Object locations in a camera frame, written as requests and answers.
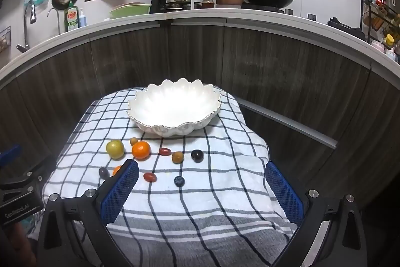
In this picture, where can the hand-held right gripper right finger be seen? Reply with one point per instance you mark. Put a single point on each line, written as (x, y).
(284, 195)

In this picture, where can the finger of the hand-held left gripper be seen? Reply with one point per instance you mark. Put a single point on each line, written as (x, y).
(11, 155)
(22, 180)

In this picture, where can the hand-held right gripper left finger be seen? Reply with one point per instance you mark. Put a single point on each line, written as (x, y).
(120, 192)

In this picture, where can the orange tangerine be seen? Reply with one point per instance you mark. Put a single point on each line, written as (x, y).
(117, 170)
(141, 150)

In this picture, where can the dark grape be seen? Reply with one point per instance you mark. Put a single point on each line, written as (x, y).
(103, 172)

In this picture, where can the green plum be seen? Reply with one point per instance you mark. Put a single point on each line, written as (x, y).
(115, 149)

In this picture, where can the brown longan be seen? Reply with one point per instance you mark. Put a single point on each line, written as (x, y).
(134, 141)
(177, 157)

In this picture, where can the blueberry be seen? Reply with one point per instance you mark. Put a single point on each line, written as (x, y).
(179, 181)

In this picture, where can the dark plum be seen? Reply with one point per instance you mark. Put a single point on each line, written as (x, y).
(197, 156)

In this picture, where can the white scalloped bowl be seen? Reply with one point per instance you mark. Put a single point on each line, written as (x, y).
(175, 104)

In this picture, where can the person's left hand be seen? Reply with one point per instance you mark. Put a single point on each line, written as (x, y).
(15, 245)

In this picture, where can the checked white cloth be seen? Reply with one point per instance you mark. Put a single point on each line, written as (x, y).
(218, 160)

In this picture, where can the chrome kitchen faucet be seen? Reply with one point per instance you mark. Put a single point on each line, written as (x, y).
(26, 32)

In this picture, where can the grey wood kitchen counter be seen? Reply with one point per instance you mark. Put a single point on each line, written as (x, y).
(281, 66)

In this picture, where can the thin curved tap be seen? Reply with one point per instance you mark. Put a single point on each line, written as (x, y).
(57, 20)

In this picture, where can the green dish soap bottle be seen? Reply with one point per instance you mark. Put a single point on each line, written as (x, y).
(71, 18)

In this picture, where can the small pump soap bottle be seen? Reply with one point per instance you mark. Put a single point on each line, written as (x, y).
(82, 20)

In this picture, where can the green dish basin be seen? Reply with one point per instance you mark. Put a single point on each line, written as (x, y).
(131, 11)

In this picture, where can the gas stove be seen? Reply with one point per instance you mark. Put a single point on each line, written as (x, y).
(265, 10)

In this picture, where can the black spice rack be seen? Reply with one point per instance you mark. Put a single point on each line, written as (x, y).
(379, 13)

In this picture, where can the brown jar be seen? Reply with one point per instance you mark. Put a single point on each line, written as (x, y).
(207, 2)

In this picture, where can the grey metal rail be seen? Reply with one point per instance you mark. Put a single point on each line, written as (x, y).
(290, 124)

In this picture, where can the clear wall basket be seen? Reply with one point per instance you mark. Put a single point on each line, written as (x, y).
(4, 38)

